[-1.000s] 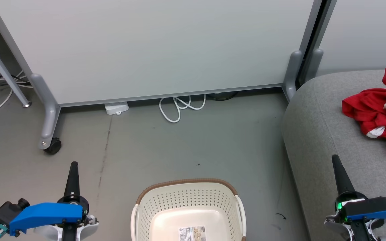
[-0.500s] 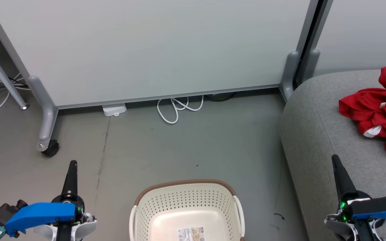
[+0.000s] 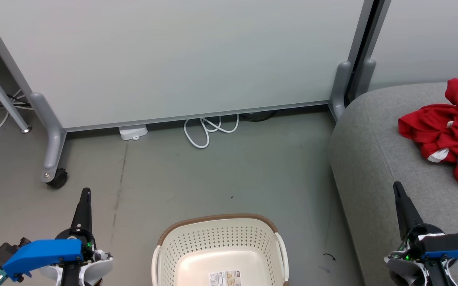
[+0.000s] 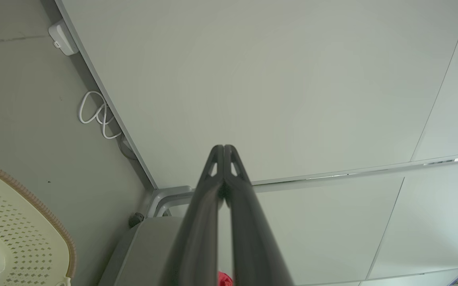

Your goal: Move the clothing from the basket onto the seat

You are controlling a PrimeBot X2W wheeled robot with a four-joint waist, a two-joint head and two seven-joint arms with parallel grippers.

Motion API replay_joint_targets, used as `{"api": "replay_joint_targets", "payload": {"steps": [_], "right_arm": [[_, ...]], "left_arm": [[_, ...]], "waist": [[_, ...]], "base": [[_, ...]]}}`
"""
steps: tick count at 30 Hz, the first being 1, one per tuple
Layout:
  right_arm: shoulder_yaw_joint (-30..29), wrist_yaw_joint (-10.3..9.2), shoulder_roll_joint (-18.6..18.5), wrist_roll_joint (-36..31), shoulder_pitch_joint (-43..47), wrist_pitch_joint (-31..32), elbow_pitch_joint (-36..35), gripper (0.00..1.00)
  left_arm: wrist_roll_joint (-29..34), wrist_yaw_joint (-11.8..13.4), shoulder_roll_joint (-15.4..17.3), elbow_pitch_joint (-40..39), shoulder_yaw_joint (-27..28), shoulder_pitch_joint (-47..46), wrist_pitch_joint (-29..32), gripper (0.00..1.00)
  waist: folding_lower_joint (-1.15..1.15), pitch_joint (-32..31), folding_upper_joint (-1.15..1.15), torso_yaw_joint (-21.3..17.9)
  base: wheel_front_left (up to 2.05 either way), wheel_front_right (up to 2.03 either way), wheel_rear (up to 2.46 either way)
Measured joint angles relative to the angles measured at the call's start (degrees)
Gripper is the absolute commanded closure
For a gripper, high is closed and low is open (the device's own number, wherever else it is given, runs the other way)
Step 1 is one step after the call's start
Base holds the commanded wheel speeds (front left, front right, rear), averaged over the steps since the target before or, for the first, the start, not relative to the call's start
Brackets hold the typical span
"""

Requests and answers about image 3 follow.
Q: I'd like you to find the narrow white partition panel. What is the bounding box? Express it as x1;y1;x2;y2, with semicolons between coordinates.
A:
348;0;458;108

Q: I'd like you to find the black cable under partition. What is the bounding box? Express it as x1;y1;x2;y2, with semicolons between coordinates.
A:
239;111;278;122

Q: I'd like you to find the paper label inside basket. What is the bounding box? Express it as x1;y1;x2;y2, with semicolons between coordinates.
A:
208;270;243;286

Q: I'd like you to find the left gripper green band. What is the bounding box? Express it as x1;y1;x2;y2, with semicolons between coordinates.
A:
56;188;96;286

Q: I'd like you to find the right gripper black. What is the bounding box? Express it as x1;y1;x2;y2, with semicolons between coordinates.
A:
392;182;450;286

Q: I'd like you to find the white coiled floor cable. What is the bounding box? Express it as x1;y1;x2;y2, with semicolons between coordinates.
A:
184;114;240;149

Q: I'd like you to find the grey fabric sofa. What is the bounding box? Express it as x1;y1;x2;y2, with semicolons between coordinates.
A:
328;81;458;286

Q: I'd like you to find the wide white partition panel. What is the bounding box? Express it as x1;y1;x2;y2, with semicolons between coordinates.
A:
0;0;375;184

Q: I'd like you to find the cream perforated laundry basket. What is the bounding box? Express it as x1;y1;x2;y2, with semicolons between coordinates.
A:
151;214;290;286

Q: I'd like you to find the white power adapter box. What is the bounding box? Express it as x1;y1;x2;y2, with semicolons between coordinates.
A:
118;124;149;141

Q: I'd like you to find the black caster wheel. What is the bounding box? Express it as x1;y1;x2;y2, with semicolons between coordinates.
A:
46;168;69;189

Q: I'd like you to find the red garment white trim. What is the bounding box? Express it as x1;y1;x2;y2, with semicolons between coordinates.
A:
398;104;458;191

